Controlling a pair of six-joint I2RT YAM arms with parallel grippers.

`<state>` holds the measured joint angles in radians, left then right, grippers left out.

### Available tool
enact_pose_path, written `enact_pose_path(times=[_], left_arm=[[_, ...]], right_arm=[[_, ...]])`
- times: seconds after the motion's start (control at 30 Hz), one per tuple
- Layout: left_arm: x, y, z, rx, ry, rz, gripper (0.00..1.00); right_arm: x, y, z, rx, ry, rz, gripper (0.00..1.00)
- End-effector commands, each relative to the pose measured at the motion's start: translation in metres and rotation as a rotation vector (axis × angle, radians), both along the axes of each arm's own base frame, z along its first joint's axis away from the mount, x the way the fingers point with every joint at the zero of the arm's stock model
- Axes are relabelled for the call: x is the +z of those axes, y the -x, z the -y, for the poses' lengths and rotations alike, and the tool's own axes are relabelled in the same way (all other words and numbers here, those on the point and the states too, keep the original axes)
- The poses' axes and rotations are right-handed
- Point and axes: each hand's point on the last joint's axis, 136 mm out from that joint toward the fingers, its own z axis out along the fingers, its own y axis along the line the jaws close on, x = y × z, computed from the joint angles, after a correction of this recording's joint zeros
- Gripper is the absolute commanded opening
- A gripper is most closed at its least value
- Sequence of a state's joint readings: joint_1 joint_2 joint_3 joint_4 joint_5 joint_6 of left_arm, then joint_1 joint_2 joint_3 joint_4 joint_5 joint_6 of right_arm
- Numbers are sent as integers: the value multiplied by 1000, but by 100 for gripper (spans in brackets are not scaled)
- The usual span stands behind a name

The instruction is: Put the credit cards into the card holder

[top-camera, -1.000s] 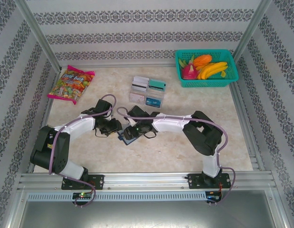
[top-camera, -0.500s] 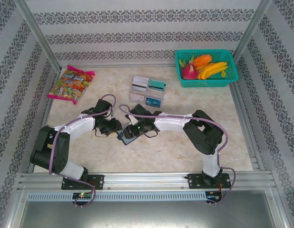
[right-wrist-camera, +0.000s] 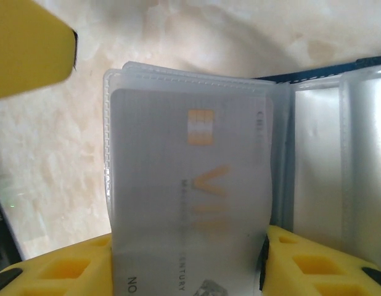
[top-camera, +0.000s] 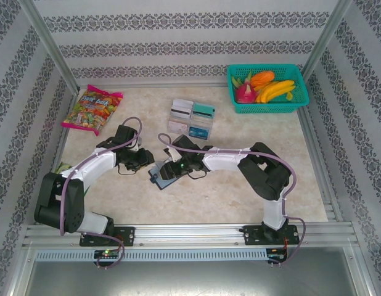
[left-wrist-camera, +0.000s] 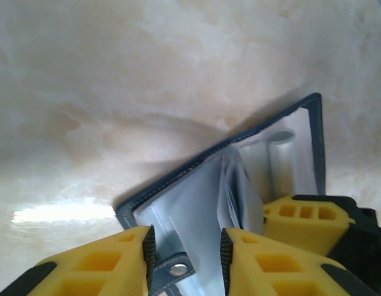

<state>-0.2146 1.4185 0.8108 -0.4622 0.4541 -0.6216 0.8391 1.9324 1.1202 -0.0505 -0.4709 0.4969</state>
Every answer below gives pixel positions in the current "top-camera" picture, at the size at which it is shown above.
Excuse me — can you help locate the navy blue card holder wallet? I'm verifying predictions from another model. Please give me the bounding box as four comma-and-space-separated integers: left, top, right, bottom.
148, 165, 182, 191

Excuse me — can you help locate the clear acrylic card stand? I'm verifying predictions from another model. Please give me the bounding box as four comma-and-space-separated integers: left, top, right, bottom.
168, 97, 217, 141

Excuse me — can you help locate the stack of grey plates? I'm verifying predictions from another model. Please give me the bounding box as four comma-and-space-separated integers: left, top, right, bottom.
192, 102, 216, 120

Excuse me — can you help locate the blue card stack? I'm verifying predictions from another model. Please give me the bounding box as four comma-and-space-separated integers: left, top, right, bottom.
188, 119, 214, 139

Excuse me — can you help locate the white striped card stack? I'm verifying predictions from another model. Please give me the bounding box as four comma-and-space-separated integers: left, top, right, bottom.
170, 98, 194, 120

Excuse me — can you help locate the pink candy bag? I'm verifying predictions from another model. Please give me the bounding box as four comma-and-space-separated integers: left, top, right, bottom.
60, 84, 124, 137

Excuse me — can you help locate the green candy bag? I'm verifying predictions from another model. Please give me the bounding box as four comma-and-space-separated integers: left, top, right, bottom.
53, 162, 92, 197

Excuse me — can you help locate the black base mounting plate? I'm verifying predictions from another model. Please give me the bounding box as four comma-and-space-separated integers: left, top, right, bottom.
241, 224, 301, 247
79, 226, 136, 247

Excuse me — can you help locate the pink dragon fruit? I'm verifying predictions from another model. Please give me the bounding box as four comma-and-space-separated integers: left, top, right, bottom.
234, 80, 256, 104

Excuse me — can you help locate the teal plastic basket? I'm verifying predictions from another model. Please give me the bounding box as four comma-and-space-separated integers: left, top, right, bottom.
226, 64, 311, 114

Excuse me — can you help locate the orange mango fruit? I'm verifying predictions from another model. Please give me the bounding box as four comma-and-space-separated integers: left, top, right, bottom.
250, 70, 276, 88

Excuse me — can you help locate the yellow banana bunch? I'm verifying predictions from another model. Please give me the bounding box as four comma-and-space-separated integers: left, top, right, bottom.
255, 79, 297, 104

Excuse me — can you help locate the wide aluminium mounting rail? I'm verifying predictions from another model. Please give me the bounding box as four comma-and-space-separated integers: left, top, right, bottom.
22, 222, 360, 248

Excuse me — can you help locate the aluminium frame rail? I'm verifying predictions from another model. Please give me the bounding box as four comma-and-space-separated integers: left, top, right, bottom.
35, 89, 81, 225
297, 106, 345, 223

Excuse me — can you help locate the slotted grey cable duct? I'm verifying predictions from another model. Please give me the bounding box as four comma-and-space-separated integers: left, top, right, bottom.
34, 248, 269, 263

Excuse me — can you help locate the aluminium frame post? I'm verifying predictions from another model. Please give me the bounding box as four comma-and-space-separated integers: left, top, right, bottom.
17, 0, 81, 93
300, 0, 354, 81

